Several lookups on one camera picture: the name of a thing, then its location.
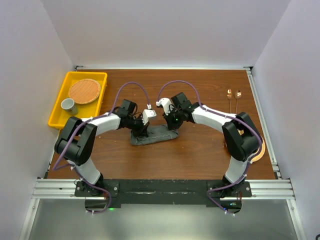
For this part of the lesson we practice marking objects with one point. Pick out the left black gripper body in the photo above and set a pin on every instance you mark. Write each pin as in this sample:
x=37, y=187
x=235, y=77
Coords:
x=136, y=125

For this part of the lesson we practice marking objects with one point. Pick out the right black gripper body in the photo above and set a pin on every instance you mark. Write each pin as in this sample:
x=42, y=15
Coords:
x=175, y=119

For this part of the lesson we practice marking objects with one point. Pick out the grey cloth napkin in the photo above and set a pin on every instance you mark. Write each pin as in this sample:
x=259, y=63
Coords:
x=155, y=134

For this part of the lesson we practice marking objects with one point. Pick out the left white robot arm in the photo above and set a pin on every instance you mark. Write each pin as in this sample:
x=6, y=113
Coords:
x=76, y=141

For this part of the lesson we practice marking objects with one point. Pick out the rose gold fork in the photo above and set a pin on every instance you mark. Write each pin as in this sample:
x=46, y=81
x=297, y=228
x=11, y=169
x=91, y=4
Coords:
x=230, y=96

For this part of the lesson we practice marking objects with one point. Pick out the rose gold spoon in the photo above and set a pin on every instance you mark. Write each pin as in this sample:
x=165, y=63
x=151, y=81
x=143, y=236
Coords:
x=237, y=96

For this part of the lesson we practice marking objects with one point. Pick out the orange woven coaster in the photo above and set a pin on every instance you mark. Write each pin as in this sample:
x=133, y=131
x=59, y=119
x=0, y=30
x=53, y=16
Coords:
x=84, y=91

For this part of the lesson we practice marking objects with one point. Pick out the grey ceramic cup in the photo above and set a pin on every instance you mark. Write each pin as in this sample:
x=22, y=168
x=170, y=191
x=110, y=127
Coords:
x=69, y=106

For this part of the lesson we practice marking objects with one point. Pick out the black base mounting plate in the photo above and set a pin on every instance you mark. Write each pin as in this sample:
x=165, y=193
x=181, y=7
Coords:
x=164, y=192

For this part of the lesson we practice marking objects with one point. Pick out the yellow plastic tray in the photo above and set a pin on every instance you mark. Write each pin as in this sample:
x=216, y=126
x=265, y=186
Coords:
x=59, y=117

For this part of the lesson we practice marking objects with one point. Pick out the golden round plate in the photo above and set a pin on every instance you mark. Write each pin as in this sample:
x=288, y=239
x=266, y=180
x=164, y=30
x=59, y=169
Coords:
x=260, y=152

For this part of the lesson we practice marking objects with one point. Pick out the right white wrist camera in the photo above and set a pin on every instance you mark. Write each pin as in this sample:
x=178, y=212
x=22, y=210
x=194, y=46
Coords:
x=165, y=104

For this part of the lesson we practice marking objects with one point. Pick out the aluminium frame rail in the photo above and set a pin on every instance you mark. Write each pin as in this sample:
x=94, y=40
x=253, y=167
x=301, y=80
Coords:
x=275, y=196

